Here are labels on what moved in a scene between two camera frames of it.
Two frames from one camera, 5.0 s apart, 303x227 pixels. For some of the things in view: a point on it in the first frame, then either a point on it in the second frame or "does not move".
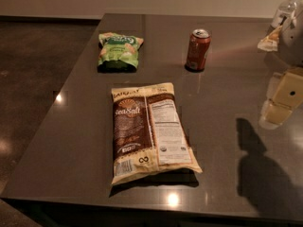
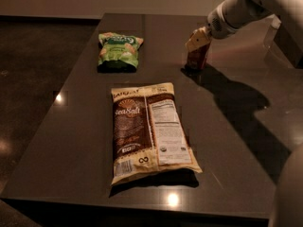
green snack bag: [118, 53] does not move
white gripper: [292, 46] → [218, 24]
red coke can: [198, 49] does not move
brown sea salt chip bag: [149, 133] does not move
